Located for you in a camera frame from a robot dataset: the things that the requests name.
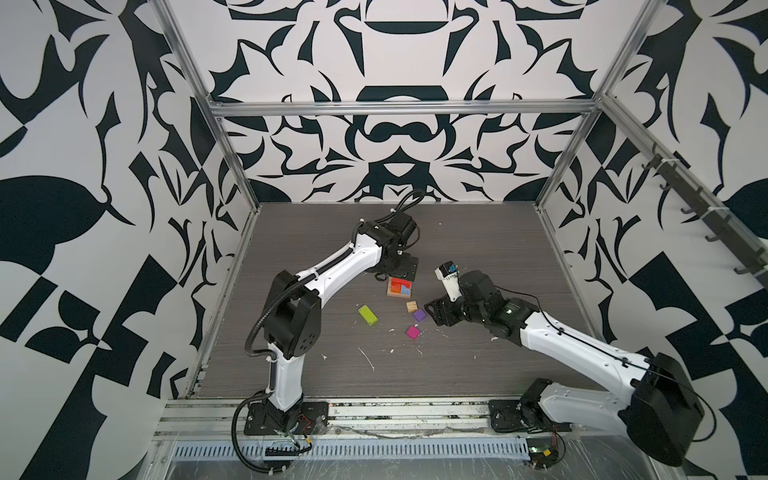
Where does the aluminium cage frame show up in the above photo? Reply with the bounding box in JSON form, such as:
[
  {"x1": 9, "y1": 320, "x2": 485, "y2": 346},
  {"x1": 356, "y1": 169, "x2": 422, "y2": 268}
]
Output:
[{"x1": 160, "y1": 1, "x2": 767, "y2": 418}]

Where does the grey wall hook rack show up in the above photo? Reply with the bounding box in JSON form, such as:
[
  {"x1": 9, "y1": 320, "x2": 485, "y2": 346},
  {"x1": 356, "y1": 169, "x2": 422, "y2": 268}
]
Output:
[{"x1": 640, "y1": 142, "x2": 767, "y2": 289}]

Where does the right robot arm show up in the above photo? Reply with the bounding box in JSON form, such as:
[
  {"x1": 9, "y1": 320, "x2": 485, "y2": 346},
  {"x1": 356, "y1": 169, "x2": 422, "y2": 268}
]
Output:
[{"x1": 425, "y1": 261, "x2": 710, "y2": 467}]

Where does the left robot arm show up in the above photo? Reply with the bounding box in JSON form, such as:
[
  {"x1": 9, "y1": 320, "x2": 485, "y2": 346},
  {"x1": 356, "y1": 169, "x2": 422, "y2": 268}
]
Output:
[{"x1": 244, "y1": 190, "x2": 426, "y2": 431}]

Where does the white slotted cable duct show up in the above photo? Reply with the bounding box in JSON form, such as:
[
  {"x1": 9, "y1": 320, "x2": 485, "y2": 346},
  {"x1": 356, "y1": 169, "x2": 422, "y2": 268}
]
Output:
[{"x1": 170, "y1": 436, "x2": 532, "y2": 463}]

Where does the green lit controller board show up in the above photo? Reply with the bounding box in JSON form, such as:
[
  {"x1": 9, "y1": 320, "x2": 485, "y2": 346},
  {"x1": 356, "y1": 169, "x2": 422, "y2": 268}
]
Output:
[{"x1": 526, "y1": 437, "x2": 567, "y2": 471}]

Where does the green wood block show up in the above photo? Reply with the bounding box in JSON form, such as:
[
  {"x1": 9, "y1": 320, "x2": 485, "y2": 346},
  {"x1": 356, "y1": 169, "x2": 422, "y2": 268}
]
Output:
[{"x1": 358, "y1": 305, "x2": 378, "y2": 326}]

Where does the aluminium mounting rail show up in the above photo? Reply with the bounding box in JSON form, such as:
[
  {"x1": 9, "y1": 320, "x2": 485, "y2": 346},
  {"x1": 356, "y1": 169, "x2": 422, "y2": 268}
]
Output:
[{"x1": 152, "y1": 397, "x2": 618, "y2": 441}]

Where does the magenta wood block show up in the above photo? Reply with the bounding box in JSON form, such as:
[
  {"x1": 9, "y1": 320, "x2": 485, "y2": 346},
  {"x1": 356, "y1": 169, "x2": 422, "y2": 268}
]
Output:
[{"x1": 406, "y1": 326, "x2": 421, "y2": 339}]

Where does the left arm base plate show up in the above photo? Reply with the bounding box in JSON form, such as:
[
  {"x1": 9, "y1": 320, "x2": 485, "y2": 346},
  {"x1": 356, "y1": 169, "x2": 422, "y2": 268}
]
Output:
[{"x1": 244, "y1": 400, "x2": 329, "y2": 436}]

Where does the red arch wood block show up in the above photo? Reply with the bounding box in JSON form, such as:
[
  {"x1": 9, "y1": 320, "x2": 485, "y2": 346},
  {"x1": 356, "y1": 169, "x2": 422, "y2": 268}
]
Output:
[{"x1": 389, "y1": 278, "x2": 412, "y2": 289}]

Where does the black corrugated cable hose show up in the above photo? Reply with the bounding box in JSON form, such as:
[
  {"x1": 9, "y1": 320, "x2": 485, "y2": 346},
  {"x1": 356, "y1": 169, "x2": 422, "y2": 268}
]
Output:
[{"x1": 230, "y1": 389, "x2": 301, "y2": 475}]

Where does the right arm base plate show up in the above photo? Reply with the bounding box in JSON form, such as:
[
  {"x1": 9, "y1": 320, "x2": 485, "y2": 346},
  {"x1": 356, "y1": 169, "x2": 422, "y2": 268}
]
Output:
[{"x1": 488, "y1": 400, "x2": 572, "y2": 433}]

